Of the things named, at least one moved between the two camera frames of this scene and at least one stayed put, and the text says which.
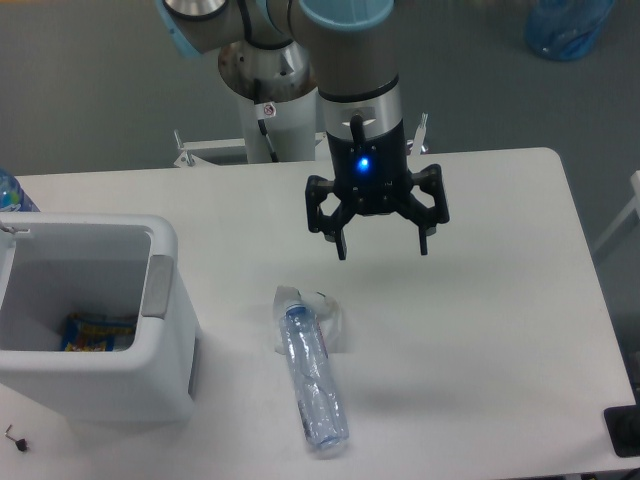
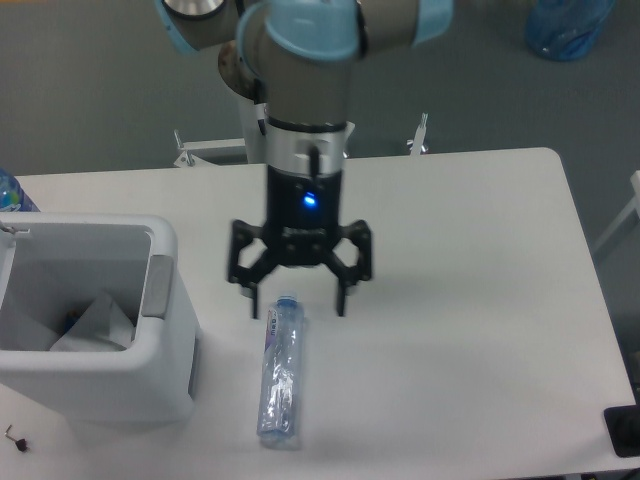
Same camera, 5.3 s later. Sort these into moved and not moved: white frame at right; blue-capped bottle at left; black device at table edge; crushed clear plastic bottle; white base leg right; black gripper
Moved: crushed clear plastic bottle; black gripper
Not moved: blue-capped bottle at left; black device at table edge; white frame at right; white base leg right
